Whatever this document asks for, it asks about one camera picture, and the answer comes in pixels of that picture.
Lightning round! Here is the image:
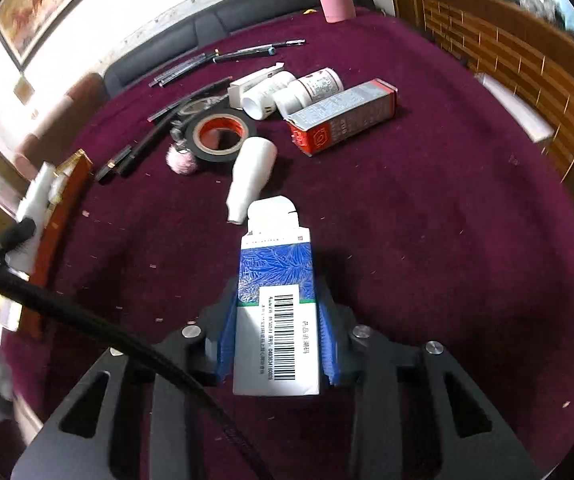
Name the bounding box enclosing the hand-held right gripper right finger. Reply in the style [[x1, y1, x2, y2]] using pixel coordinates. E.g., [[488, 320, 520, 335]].
[[317, 277, 540, 480]]

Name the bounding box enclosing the black tape roll red core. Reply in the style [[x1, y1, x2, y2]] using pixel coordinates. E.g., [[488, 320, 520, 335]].
[[185, 110, 259, 165]]

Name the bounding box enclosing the brown armchair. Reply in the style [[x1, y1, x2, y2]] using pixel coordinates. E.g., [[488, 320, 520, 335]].
[[14, 72, 110, 181]]

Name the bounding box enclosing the white plastic bottle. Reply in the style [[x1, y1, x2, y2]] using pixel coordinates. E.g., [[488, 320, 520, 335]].
[[226, 136, 278, 225]]

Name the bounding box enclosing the white medicine bottle red label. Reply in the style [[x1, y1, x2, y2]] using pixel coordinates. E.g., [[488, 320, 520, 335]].
[[273, 69, 344, 117]]

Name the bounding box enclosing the grey tape roll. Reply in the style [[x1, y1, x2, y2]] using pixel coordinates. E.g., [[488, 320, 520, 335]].
[[179, 97, 228, 118]]

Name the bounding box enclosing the black cable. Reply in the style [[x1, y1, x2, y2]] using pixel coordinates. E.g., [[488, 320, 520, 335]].
[[0, 247, 273, 480]]

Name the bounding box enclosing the white flat box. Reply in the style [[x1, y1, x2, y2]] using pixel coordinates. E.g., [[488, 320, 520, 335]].
[[477, 74, 555, 141]]

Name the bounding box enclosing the gold wall plaque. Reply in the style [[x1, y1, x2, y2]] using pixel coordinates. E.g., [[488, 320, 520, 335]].
[[14, 75, 35, 106]]

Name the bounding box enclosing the black leather sofa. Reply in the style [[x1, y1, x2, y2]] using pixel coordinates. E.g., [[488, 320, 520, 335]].
[[103, 0, 383, 96]]

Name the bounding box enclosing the long white box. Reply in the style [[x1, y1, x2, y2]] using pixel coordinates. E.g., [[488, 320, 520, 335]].
[[227, 62, 286, 108]]

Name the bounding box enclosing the pink pompom keychain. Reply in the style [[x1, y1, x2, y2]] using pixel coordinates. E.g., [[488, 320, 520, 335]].
[[166, 120, 199, 176]]

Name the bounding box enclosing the black pen blue ring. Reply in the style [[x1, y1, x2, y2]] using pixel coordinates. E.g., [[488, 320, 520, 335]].
[[213, 38, 306, 63]]

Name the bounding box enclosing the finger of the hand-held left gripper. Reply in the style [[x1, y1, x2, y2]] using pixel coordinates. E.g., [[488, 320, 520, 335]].
[[0, 216, 37, 261]]

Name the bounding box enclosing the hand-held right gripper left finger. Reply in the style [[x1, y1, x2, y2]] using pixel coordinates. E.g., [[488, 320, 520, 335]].
[[11, 276, 240, 480]]

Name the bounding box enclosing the blue white medicine box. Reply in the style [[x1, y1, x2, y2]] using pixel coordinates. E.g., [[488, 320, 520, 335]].
[[232, 197, 322, 397]]

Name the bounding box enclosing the thick black pen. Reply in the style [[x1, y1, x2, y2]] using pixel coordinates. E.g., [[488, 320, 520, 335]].
[[126, 110, 180, 177]]

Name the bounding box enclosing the slim black pen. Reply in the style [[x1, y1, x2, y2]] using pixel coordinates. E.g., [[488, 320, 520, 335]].
[[153, 53, 218, 83], [159, 57, 220, 87]]

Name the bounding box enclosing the red silver carton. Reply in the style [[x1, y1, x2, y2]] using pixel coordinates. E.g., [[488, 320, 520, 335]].
[[287, 79, 399, 157]]

